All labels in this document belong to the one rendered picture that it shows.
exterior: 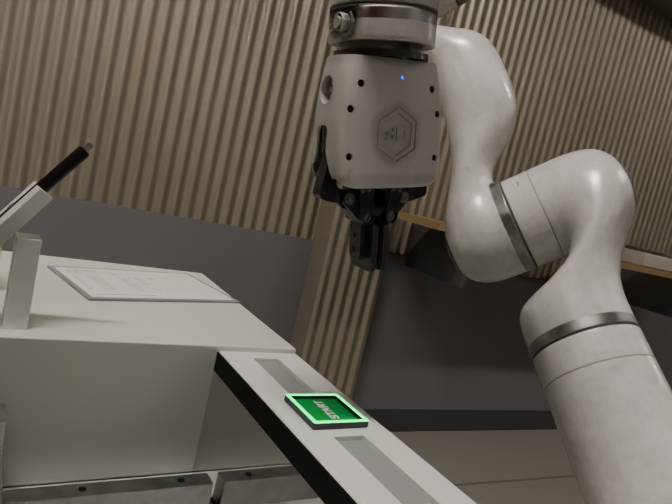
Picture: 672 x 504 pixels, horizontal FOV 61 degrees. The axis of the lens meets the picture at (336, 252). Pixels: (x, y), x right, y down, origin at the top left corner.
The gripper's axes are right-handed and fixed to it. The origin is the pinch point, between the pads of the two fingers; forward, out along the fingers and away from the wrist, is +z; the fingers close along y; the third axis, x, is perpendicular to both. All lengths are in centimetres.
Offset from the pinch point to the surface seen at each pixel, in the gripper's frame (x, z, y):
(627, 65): 163, -47, 277
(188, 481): 8.6, 24.2, -13.4
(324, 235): 163, 38, 89
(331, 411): -0.5, 14.7, -3.2
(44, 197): 17.3, -2.3, -23.4
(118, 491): 8.1, 22.9, -19.8
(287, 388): 6.2, 15.3, -4.3
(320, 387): 5.5, 15.6, -1.0
